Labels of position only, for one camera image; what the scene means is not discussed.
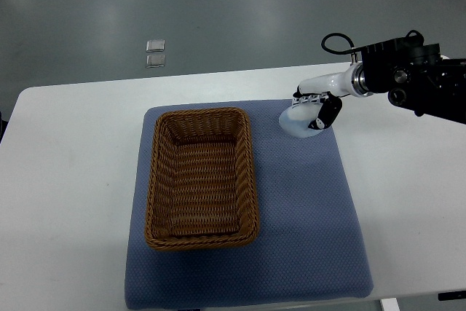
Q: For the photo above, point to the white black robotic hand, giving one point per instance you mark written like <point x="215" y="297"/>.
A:
<point x="328" y="90"/>

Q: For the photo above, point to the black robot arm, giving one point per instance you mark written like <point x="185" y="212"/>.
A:
<point x="413" y="74"/>

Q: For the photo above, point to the brown wicker basket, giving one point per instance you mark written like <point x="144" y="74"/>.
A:
<point x="202" y="183"/>

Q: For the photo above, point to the blue fabric mat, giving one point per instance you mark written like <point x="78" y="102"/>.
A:
<point x="309" y="247"/>

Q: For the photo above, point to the upper metal floor plate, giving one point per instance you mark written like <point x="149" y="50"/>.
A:
<point x="155" y="45"/>

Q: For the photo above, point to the white table leg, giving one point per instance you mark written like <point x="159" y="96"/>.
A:
<point x="390" y="304"/>

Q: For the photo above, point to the black object at left edge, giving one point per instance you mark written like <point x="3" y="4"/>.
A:
<point x="3" y="126"/>

